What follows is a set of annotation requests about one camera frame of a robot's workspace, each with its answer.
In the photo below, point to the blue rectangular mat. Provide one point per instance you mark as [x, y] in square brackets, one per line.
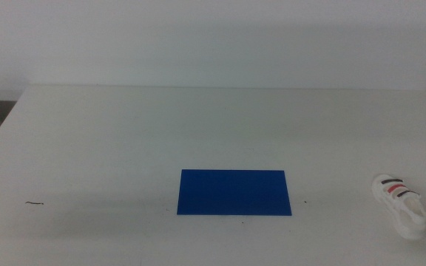
[234, 193]

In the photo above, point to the white striped shoe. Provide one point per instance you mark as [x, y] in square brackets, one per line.
[401, 207]

